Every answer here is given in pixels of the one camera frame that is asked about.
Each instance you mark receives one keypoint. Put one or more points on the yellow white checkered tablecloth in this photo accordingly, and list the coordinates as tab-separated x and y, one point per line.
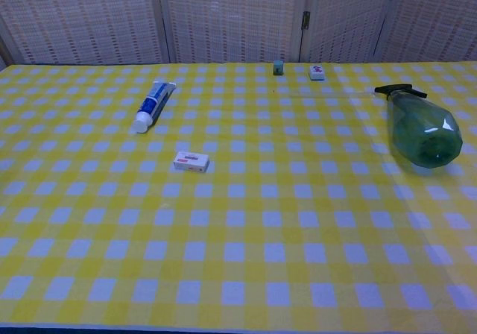
238	214

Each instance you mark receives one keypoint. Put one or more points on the small white red box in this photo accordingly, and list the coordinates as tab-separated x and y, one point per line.
191	161

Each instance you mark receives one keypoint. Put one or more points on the green translucent spray bottle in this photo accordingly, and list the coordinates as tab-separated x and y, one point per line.
425	132

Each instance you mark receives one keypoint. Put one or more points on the woven folding screen panel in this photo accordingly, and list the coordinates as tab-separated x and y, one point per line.
82	17
346	17
436	17
234	17

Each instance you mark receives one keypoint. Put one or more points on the green mahjong tile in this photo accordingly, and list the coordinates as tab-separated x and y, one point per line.
278	68

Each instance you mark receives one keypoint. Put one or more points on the white mahjong tile red print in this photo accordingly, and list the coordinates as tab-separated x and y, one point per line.
316	72

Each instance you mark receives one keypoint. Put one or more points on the brass screen hinge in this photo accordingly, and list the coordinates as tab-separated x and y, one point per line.
306	19

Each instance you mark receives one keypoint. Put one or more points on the blue white toothpaste tube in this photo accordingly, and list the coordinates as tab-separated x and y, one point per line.
153	103

